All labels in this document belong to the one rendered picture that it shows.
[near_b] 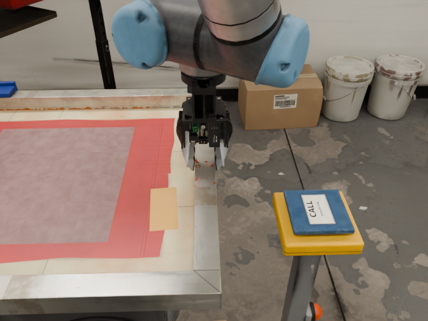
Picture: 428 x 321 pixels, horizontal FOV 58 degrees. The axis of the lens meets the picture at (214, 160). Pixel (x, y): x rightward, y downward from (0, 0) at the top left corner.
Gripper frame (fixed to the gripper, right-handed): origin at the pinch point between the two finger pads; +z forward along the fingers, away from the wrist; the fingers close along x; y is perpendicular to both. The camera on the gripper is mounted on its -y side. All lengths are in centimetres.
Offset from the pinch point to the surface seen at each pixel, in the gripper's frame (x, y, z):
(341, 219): 22.4, 14.7, 1.1
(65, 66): -96, -200, 69
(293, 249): 14.1, 18.7, 3.6
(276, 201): 12.8, 8.3, 2.9
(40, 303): -22.1, 29.3, 0.2
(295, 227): 14.5, 16.3, 1.1
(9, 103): -47, -25, 1
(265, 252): 28, -56, 98
